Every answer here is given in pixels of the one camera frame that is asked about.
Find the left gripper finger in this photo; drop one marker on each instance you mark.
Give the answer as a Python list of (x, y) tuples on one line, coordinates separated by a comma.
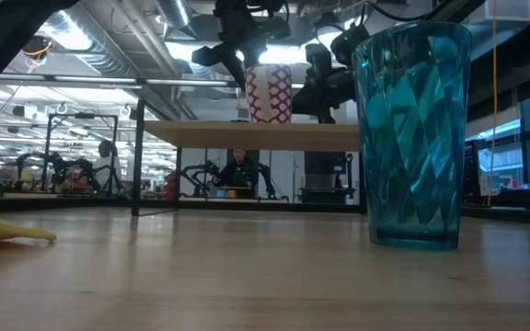
[(235, 62), (253, 53)]

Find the red white patterned cup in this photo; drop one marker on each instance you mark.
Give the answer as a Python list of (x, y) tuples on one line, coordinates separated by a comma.
[(269, 96)]

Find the teal faceted plastic cup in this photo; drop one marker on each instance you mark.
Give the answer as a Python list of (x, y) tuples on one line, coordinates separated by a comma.
[(412, 138)]

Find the black background robot arm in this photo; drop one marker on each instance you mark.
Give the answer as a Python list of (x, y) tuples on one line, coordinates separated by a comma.
[(198, 177), (267, 177)]

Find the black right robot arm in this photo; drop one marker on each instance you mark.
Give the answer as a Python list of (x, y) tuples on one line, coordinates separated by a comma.
[(453, 7)]

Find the black cart with monitor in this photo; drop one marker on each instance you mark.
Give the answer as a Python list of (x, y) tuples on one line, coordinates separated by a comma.
[(325, 167)]

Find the person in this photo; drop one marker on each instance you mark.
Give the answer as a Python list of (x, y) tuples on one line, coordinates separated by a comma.
[(239, 172), (104, 167)]

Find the black pegboard panel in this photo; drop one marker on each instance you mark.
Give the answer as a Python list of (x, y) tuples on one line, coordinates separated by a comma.
[(471, 170)]

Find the black metal stand frame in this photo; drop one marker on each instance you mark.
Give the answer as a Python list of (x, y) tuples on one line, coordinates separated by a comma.
[(48, 151)]

